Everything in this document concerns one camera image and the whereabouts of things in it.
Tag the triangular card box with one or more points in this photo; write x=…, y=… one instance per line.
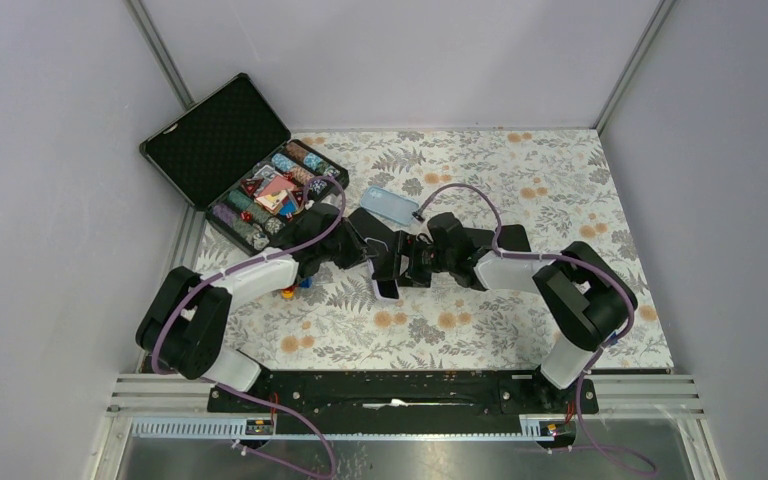
x=251, y=186

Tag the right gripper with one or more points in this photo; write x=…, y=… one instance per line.
x=409, y=245

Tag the floral table mat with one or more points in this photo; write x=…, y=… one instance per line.
x=555, y=183

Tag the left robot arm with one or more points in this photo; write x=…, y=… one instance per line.
x=183, y=330

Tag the black phone without case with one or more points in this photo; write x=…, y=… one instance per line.
x=511, y=237

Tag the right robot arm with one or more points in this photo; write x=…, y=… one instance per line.
x=590, y=304

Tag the black phone from blue case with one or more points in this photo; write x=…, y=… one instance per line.
x=370, y=227

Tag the black poker chip case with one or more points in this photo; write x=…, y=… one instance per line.
x=231, y=135

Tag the light blue phone case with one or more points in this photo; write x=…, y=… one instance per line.
x=389, y=205

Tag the red toy brick car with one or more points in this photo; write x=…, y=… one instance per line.
x=291, y=291

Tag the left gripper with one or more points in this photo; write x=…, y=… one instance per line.
x=359, y=250

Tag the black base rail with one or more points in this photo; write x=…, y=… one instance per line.
x=410, y=402

